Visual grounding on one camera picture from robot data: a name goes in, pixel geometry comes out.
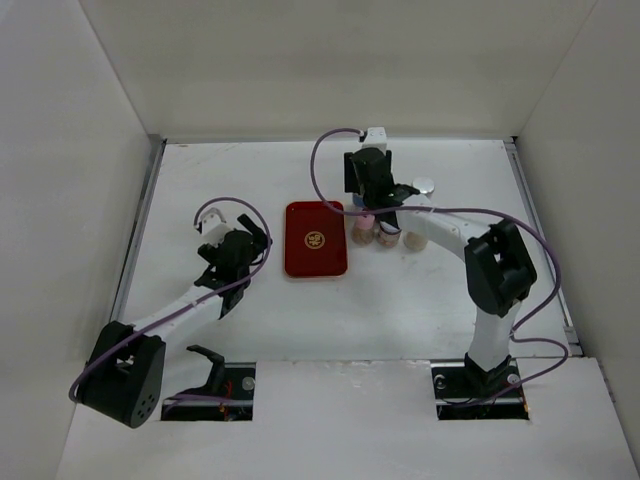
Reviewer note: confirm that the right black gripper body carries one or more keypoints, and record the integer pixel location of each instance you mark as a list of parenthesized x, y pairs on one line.
[(367, 196)]

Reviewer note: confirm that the front white lid small jar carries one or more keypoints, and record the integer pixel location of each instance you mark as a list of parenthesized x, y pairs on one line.
[(388, 235)]

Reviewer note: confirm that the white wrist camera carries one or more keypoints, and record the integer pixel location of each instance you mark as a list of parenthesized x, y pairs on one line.
[(212, 225), (374, 137)]

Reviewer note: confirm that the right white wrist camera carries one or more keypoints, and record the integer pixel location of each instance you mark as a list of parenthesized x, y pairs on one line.
[(374, 137)]

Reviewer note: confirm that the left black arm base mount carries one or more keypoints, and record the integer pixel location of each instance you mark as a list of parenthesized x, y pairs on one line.
[(216, 374)]

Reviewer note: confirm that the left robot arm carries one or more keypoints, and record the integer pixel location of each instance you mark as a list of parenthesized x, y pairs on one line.
[(124, 374)]

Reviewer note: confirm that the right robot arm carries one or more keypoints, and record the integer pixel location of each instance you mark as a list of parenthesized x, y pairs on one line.
[(499, 269)]

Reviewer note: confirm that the silver lid blue label jar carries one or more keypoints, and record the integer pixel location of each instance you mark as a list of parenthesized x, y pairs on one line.
[(357, 201)]

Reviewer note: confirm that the red rectangular tray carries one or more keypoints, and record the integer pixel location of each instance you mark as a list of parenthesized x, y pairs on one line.
[(314, 241)]

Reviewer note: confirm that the pink lid spice jar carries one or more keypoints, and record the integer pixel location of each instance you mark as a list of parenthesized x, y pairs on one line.
[(363, 230)]

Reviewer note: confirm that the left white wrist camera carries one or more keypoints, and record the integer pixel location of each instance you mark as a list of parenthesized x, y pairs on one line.
[(212, 225)]

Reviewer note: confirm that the yellow lid spice jar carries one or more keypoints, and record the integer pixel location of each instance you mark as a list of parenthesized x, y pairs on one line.
[(415, 242)]

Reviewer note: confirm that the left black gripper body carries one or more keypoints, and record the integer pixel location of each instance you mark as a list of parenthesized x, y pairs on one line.
[(259, 241)]

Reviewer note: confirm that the tall silver lid spice jar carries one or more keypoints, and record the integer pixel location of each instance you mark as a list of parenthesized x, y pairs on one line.
[(425, 185)]

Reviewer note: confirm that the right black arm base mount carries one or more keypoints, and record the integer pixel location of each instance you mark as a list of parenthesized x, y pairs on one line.
[(484, 384)]

